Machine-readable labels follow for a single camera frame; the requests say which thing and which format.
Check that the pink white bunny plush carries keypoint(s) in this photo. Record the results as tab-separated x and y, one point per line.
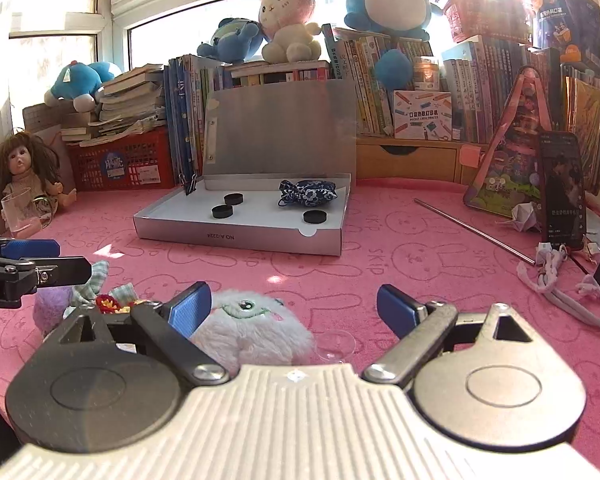
287	15

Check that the clear glass mug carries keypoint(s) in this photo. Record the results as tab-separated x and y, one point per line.
20	215

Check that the black binder clip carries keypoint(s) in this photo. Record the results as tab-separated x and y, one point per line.
192	184

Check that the grey grid board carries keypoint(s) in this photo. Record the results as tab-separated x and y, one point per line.
42	117

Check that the blue white plush toy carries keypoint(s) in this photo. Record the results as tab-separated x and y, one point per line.
75	85

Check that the pink bunny print towel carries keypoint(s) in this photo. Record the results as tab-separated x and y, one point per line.
430	270

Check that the wooden drawer shelf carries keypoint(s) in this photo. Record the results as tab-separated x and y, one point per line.
410	160

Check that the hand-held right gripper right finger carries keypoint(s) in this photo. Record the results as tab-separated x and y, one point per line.
397	310

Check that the row of upright books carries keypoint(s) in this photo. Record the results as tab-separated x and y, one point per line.
485	85

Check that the brown haired doll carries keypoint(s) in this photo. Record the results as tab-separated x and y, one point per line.
22	160

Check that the round blue plush ball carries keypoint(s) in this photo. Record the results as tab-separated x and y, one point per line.
392	67

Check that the stack of worn books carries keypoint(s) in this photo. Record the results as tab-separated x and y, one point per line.
130	100

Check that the stack of flat books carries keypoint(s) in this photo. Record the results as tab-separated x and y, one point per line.
280	75

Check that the clear tape jar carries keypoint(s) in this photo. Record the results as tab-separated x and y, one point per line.
426	75

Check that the thin metal rod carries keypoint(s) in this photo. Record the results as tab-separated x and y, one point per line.
475	232

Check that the white paper origami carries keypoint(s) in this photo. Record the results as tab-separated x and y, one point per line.
525	216

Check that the pink triangular toy bag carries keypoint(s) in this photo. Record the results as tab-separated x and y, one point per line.
510	170

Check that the green gingham cloth bow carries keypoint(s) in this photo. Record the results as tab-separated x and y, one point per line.
95	275

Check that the blue floral cloth pouch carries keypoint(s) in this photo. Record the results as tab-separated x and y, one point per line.
307	194

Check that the large blue plush toy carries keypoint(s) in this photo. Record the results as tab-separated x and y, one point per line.
387	0

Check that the white fluffy plush toy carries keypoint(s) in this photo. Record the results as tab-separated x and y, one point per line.
250	332

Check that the black round cap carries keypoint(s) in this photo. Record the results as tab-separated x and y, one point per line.
222	212
315	217
235	199

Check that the blue printed bag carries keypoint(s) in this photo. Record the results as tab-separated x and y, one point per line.
570	15

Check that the white printed carton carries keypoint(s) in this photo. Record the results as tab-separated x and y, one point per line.
422	115

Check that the purple plush toy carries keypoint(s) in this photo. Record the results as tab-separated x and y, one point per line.
50	307

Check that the blue alien plush toy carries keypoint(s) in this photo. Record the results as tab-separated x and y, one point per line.
235	40

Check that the red plastic basket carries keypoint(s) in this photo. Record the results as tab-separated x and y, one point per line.
140	160

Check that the silver cardboard box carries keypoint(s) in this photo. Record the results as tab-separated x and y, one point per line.
265	212

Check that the clear plastic ball capsule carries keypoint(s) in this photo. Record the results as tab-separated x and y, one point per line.
335	347

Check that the yellow red crochet charm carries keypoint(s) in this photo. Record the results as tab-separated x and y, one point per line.
111	304

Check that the row of blue folders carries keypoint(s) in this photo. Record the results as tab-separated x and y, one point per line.
182	120

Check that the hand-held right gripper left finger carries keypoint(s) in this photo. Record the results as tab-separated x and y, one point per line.
187	310

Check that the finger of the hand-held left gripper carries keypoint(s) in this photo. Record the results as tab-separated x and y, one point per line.
60	270
30	250

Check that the black smartphone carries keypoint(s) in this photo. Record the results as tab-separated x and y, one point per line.
562	190

